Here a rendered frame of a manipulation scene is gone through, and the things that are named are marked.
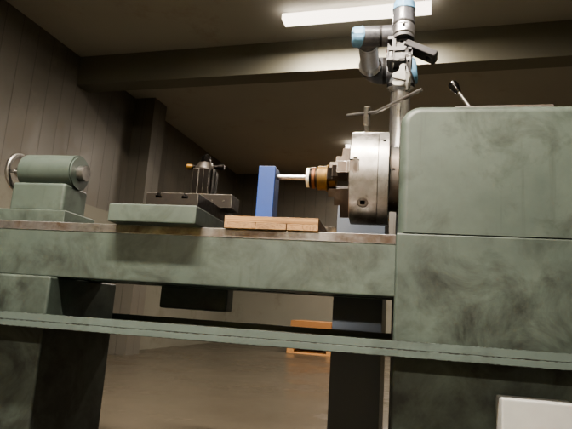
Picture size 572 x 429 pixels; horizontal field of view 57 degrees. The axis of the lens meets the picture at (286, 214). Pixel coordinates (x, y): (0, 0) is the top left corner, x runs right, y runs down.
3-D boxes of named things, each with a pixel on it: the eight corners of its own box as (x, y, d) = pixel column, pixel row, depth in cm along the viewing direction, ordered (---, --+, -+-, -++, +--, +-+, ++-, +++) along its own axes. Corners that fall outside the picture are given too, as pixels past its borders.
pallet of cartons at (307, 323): (380, 356, 839) (381, 325, 848) (374, 360, 750) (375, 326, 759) (299, 349, 875) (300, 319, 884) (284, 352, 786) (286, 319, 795)
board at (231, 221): (329, 246, 195) (330, 236, 196) (317, 231, 161) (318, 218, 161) (251, 243, 201) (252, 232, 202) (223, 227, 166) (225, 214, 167)
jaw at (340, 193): (360, 189, 178) (359, 222, 182) (361, 185, 183) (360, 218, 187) (328, 188, 181) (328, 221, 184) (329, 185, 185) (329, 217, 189)
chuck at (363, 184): (378, 222, 195) (380, 136, 193) (375, 228, 164) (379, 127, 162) (353, 221, 197) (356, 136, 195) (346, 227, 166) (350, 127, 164)
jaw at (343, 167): (360, 168, 177) (358, 157, 166) (360, 183, 176) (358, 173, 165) (328, 168, 179) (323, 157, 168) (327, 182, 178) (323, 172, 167)
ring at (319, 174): (338, 168, 187) (312, 168, 188) (335, 162, 178) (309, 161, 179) (337, 194, 185) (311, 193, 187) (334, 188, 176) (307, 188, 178)
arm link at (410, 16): (414, 12, 187) (416, -7, 179) (414, 37, 183) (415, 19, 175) (392, 13, 188) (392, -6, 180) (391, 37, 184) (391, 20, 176)
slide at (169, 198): (234, 228, 209) (235, 217, 210) (197, 207, 167) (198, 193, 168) (191, 227, 212) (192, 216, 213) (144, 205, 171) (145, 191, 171)
